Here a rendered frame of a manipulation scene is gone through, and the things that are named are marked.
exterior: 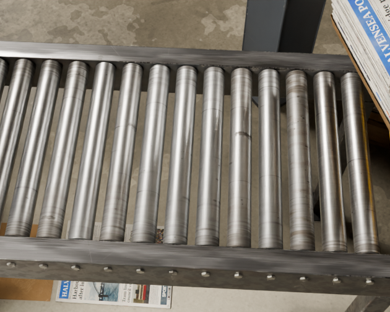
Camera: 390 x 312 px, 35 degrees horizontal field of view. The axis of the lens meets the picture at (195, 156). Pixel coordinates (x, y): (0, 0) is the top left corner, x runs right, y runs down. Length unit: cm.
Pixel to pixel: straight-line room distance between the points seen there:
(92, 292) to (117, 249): 83
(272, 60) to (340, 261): 51
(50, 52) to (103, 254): 53
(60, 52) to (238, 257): 66
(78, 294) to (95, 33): 110
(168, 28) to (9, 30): 66
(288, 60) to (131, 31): 122
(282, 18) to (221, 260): 100
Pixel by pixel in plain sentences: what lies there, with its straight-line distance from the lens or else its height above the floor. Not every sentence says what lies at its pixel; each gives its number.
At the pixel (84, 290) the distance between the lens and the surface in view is 207.
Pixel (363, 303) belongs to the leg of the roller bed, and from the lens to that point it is 148.
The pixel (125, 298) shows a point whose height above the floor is 1.
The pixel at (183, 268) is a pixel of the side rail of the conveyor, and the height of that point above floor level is 80.
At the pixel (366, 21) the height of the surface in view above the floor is 113.
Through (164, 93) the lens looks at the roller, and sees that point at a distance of 142.
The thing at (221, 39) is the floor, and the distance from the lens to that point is 256.
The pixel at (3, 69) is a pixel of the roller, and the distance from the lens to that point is 154.
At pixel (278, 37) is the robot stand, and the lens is 209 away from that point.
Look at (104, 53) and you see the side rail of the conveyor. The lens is 150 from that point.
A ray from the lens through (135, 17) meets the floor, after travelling 265.
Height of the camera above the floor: 195
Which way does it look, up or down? 60 degrees down
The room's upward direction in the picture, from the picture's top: straight up
